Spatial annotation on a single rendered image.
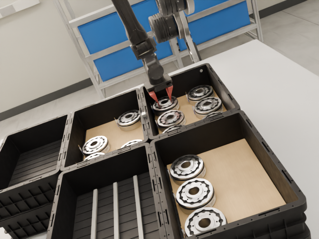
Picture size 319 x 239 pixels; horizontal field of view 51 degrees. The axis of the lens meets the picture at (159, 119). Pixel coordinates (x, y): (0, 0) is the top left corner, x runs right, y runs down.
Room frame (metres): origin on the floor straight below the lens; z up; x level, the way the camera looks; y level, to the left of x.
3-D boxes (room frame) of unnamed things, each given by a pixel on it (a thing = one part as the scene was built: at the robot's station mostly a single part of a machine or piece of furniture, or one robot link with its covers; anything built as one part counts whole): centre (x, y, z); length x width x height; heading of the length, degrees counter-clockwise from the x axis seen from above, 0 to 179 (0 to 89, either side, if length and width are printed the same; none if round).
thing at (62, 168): (1.06, 0.19, 0.92); 0.40 x 0.30 x 0.02; 176
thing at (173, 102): (1.16, -0.04, 0.86); 0.10 x 0.10 x 0.01
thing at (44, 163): (1.08, 0.49, 0.87); 0.40 x 0.30 x 0.11; 176
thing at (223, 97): (1.04, -0.11, 0.87); 0.40 x 0.30 x 0.11; 176
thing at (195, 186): (0.65, -0.02, 0.86); 0.05 x 0.05 x 0.01
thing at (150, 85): (1.16, -0.05, 0.99); 0.10 x 0.07 x 0.07; 94
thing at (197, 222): (0.54, -0.01, 0.86); 0.05 x 0.05 x 0.01
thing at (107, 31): (3.00, 0.01, 0.60); 0.72 x 0.03 x 0.56; 91
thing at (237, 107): (1.04, -0.11, 0.92); 0.40 x 0.30 x 0.02; 176
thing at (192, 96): (1.15, -0.19, 0.86); 0.10 x 0.10 x 0.01
